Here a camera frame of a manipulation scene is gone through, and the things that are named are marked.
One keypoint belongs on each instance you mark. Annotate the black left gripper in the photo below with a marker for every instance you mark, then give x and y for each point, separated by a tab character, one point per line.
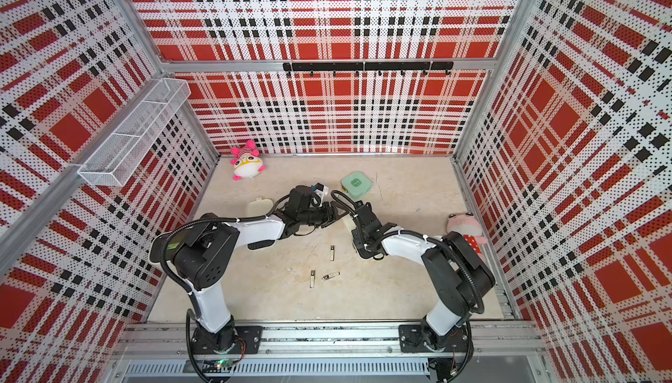
332	214

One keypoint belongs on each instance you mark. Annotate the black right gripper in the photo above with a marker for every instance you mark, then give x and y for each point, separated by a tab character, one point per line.
356	234

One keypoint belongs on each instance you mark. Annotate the cream manicure case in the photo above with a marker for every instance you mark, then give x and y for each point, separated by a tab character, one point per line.
348	223
260	207

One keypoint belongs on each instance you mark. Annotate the mint green manicure case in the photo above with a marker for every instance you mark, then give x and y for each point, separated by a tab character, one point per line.
356	185

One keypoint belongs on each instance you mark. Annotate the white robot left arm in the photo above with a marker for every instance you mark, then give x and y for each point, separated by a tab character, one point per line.
196	257

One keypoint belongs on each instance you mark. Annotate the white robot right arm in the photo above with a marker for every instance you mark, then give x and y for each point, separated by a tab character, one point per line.
459	276

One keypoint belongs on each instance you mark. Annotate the silver clipper bottom right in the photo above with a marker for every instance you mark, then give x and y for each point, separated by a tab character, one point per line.
331	276

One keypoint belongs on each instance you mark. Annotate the pink white owl plush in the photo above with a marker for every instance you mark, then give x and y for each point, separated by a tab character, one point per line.
246	162

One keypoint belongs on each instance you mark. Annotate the pink frog plush red dress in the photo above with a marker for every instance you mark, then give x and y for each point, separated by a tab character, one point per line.
470	228

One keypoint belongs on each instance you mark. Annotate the black wall hook rail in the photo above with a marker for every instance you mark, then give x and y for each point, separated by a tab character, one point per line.
311	68

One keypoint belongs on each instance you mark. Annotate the white wire mesh shelf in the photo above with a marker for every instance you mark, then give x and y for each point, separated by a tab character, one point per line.
118	156

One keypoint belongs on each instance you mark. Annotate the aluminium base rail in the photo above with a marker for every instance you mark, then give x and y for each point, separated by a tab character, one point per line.
495	351

